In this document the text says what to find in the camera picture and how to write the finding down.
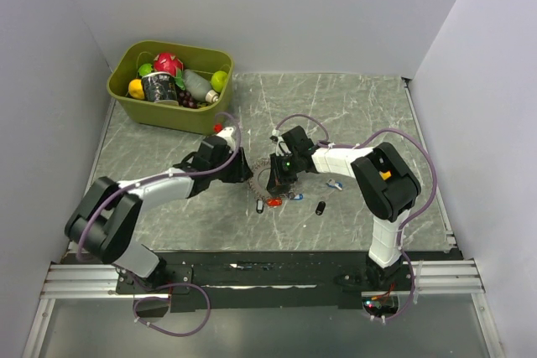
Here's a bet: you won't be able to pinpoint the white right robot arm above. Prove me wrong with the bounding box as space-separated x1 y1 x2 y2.
266 126 421 290

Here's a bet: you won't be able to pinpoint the green apple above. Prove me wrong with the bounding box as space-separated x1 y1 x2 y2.
211 70 228 92

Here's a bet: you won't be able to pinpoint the black instant noodle cup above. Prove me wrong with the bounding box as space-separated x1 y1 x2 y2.
141 72 179 106

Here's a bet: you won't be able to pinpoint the yellow lemon on table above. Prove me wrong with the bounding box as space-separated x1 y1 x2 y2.
379 171 391 180

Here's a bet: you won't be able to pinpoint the yellow lemon in bin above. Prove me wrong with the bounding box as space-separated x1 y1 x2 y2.
128 79 145 100

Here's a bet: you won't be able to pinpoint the olive green plastic bin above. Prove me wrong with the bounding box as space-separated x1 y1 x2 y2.
107 40 234 135

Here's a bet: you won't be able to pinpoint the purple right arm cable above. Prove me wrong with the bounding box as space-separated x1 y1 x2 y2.
274 113 438 325

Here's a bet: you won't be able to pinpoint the blue key tag key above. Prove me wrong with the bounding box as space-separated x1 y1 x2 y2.
326 179 343 190

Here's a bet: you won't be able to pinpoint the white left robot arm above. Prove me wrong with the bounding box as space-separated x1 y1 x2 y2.
64 134 253 293

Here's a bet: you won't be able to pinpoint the black key tag on disc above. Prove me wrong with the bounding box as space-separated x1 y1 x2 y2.
255 199 264 214

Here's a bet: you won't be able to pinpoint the dark purple grapes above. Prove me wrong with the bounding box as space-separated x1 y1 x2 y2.
177 91 198 109

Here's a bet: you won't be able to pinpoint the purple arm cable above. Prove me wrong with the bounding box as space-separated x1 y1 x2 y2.
274 113 438 325
75 112 243 262

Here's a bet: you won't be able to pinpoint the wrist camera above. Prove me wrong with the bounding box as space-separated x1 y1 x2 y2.
270 129 290 156
213 123 236 145

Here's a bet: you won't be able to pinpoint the green lime in bin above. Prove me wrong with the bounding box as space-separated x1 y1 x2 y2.
138 63 154 77

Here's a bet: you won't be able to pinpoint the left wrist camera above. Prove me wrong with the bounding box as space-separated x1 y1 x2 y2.
213 123 236 145

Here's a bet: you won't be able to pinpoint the grey plastic bottle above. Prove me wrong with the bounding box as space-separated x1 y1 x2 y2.
182 69 219 104

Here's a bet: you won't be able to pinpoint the red dragon fruit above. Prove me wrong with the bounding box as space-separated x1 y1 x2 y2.
153 52 184 76

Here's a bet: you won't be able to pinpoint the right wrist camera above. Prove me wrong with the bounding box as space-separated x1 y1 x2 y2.
270 129 290 156

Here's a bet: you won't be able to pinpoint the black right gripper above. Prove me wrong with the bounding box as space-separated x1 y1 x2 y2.
268 153 301 192

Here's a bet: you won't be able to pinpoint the loose black key tag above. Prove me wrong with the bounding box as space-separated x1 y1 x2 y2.
315 201 326 215

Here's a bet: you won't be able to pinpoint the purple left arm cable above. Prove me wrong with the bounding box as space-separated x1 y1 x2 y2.
75 112 243 262

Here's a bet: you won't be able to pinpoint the red key tag on disc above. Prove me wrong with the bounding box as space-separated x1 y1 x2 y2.
265 198 283 207

